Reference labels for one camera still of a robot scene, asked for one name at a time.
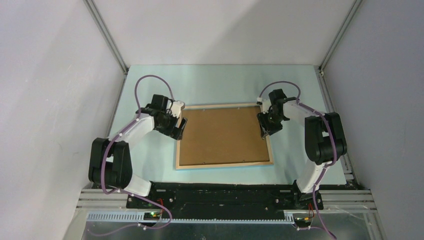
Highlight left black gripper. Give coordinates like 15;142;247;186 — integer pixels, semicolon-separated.
155;110;187;141

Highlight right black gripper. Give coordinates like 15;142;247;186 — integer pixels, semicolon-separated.
256;109;285;138

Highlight wooden picture frame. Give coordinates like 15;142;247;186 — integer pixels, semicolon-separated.
175;102;275;171

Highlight brown cardboard backing board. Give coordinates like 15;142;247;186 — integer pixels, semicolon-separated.
179;106;271;167

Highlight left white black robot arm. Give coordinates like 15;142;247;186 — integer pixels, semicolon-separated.
88;94;187;208

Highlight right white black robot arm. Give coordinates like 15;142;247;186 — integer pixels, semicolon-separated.
256;89;347;209

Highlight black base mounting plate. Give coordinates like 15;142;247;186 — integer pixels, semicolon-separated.
126;182;324;221

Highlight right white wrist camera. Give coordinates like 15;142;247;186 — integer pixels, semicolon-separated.
256;97;272;114

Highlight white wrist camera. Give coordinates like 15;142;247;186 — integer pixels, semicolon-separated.
169;100;186;119
256;97;272;114

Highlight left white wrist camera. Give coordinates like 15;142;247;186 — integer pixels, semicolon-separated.
169;100;186;119

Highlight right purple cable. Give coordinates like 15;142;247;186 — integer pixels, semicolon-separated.
258;80;339;240

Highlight purple cable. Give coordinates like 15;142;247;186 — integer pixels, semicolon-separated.
86;74;176;237
258;80;339;240

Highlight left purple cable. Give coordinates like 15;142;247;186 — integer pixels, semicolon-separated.
86;74;176;237

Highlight right aluminium corner post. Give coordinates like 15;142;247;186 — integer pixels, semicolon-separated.
319;0;364;72

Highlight aluminium corner post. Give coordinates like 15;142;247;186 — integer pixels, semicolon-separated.
319;0;364;72
83;0;129;75

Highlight aluminium rail front frame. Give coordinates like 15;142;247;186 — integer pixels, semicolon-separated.
64;189;387;240

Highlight left aluminium corner post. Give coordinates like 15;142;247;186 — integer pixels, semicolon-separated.
83;0;129;75

